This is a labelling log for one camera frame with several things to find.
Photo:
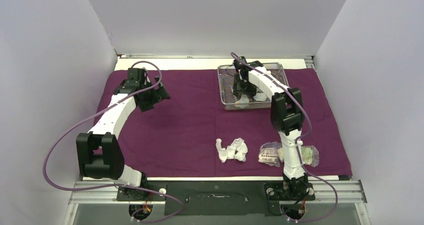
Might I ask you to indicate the white gauze bag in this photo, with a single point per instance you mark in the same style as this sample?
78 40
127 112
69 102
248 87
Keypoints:
280 152

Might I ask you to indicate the aluminium frame rail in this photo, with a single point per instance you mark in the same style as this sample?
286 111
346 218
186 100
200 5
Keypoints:
103 192

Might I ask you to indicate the white cotton balls bag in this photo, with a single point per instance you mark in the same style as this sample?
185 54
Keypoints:
259 97

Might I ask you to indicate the white gauze piece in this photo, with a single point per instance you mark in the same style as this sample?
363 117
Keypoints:
237 150

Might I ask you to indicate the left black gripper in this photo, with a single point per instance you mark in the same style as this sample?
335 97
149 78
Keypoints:
158 95

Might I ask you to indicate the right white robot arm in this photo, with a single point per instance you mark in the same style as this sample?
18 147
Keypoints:
286 115

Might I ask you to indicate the pink packet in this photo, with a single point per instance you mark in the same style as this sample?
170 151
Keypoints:
268 154

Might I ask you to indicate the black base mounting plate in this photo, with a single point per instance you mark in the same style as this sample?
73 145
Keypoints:
218 198

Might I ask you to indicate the wire mesh instrument tray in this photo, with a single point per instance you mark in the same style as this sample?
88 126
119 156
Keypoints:
225 79

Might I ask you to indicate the purple cloth wrap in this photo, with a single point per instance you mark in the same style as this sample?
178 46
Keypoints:
177 138

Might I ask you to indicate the green packet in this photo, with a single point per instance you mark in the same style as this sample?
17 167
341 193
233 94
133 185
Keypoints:
310 156

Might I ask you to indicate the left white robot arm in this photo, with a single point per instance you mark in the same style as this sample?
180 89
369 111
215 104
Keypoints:
98 151

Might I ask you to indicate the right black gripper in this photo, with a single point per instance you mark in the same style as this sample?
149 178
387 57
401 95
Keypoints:
251 91

